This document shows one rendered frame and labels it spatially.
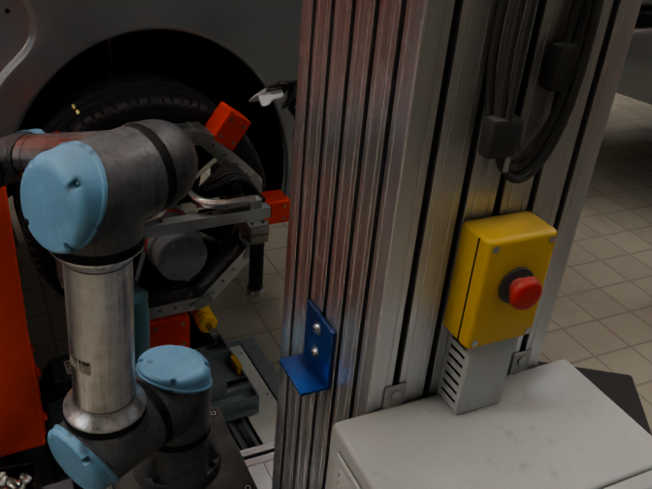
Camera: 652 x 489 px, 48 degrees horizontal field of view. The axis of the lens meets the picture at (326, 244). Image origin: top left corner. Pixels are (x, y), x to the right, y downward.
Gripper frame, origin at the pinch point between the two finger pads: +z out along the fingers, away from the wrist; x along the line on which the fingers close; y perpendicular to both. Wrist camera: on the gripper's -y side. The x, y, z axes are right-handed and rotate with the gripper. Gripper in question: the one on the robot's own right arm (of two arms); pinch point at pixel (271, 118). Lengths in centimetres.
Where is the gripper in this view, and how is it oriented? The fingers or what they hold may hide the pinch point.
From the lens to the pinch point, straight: 187.0
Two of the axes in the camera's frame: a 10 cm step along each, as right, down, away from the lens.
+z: -7.1, 4.4, 5.5
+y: -0.6, 7.4, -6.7
